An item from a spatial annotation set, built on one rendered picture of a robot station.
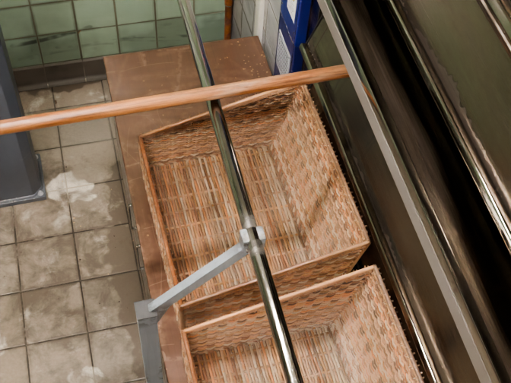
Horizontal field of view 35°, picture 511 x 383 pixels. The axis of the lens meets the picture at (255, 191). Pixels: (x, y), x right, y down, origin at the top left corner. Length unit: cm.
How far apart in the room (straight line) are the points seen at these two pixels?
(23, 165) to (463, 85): 186
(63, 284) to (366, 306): 125
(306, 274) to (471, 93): 78
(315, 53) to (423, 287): 74
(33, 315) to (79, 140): 76
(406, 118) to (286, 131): 92
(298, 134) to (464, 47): 94
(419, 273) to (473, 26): 59
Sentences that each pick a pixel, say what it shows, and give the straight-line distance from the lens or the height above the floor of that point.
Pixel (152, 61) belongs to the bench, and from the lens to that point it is 268.
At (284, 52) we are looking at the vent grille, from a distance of 246.
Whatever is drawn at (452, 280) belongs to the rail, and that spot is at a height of 144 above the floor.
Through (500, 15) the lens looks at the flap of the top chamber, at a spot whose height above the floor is 173.
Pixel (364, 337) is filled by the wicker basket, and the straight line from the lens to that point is 201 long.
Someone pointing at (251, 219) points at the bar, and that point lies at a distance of 158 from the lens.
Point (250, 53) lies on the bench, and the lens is 271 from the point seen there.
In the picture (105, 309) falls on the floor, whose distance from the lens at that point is 282.
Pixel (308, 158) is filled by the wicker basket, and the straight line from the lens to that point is 224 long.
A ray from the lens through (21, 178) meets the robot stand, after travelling 299.
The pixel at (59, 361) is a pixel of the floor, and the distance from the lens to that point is 276.
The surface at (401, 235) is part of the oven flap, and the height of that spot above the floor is 99.
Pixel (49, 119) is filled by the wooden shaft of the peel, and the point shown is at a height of 120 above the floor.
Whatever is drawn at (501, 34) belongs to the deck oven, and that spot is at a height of 164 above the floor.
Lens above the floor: 249
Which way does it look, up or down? 54 degrees down
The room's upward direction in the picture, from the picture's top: 5 degrees clockwise
